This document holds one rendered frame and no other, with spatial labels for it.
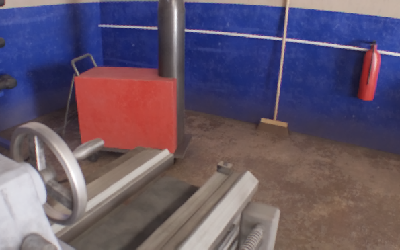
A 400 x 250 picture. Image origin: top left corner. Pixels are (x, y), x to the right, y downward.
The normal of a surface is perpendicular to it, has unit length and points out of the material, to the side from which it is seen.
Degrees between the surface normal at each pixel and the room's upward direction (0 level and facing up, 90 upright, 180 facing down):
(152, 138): 90
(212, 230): 36
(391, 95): 90
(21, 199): 82
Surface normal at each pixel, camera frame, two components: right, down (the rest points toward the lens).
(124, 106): -0.15, 0.37
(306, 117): -0.48, 0.32
